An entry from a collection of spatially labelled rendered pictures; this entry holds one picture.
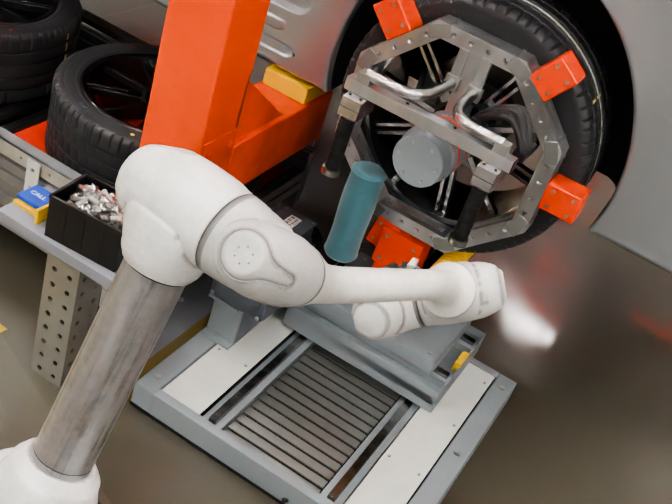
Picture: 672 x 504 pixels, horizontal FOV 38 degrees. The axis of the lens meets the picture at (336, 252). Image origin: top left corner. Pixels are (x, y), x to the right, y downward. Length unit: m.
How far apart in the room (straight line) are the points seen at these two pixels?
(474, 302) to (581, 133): 0.68
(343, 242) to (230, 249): 1.17
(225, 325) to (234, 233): 1.44
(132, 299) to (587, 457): 1.88
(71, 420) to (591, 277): 2.64
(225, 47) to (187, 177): 0.81
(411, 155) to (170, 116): 0.56
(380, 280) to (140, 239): 0.42
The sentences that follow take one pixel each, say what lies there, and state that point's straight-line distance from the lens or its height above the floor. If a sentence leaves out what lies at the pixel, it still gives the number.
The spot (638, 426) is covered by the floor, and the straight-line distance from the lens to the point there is 3.28.
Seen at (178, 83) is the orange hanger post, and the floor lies 0.86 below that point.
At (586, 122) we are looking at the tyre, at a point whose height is 1.02.
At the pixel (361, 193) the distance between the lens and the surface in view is 2.38.
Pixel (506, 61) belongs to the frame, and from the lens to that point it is 2.29.
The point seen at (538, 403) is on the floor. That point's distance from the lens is 3.14.
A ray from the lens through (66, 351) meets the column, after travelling 2.57.
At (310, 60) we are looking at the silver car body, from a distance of 2.67.
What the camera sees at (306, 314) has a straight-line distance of 2.81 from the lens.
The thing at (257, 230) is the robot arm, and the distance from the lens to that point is 1.31.
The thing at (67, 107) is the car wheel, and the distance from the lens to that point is 2.82.
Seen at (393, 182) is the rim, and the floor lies 0.64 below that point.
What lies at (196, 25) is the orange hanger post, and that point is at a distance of 2.19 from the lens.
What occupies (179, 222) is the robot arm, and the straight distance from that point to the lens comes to 1.38.
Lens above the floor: 1.88
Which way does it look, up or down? 34 degrees down
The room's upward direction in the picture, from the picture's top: 20 degrees clockwise
